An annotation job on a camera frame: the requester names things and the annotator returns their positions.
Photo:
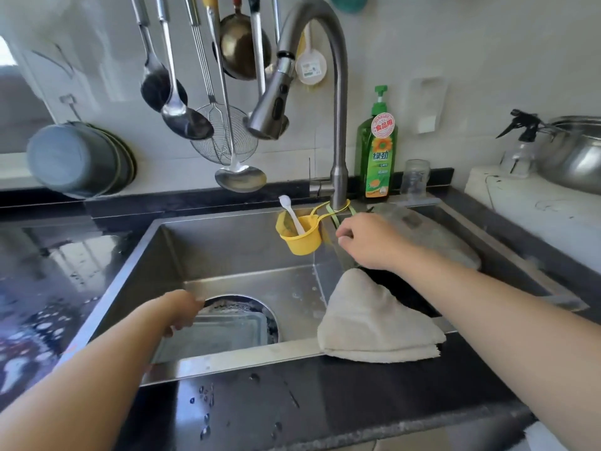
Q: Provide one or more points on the dark green hanging basin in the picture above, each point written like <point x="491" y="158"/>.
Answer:
<point x="127" y="162"/>

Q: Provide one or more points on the person's right hand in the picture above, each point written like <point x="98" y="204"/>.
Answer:
<point x="374" y="241"/>

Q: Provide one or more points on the small black object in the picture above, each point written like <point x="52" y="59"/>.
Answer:
<point x="521" y="122"/>

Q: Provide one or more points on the grey hanging basin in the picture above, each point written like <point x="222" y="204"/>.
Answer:
<point x="70" y="159"/>

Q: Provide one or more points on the clear plastic cup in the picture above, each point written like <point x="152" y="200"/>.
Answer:
<point x="415" y="178"/>

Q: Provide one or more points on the steel soup ladle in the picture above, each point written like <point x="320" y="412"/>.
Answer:
<point x="188" y="122"/>

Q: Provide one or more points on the hanging steel ladles and skimmer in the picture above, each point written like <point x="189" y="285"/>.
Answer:
<point x="155" y="87"/>

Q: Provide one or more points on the person's left forearm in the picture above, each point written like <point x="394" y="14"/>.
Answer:
<point x="84" y="380"/>

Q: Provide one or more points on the round steel pan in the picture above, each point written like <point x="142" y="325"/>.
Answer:
<point x="272" y="319"/>

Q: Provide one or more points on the steel wall hook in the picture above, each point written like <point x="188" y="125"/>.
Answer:
<point x="69" y="108"/>

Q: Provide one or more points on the stainless steel sink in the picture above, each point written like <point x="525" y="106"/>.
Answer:
<point x="235" y="249"/>

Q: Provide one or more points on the teal hanging towel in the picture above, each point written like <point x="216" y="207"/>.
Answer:
<point x="347" y="1"/>

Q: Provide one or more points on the green dish soap bottle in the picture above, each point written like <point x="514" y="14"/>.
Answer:
<point x="377" y="159"/>

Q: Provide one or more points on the large steel mixing bowl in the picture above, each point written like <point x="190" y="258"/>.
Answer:
<point x="573" y="155"/>

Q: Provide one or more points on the white dish rag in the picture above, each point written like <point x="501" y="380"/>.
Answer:
<point x="376" y="324"/>

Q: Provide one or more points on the white cleaning brush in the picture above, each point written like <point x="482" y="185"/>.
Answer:
<point x="289" y="209"/>

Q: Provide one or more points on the yellow hanging sink cup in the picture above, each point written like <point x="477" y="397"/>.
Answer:
<point x="299" y="241"/>

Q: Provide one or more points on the green hanging sponge holder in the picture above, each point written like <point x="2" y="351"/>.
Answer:
<point x="344" y="209"/>

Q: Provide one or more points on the steel gooseneck faucet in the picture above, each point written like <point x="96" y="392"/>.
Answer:
<point x="338" y="89"/>

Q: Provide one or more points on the white hanging cloth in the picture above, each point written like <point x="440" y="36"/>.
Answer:
<point x="75" y="33"/>

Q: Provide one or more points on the round steel basin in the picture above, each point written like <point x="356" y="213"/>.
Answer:
<point x="441" y="241"/>

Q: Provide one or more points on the white dish brush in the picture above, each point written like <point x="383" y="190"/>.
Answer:
<point x="312" y="65"/>

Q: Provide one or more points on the person's left hand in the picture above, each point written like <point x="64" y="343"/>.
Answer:
<point x="178" y="310"/>

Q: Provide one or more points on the person's right forearm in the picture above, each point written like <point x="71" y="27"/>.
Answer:
<point x="507" y="333"/>

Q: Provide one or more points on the rectangular steel tray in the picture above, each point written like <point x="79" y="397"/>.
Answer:
<point x="211" y="335"/>

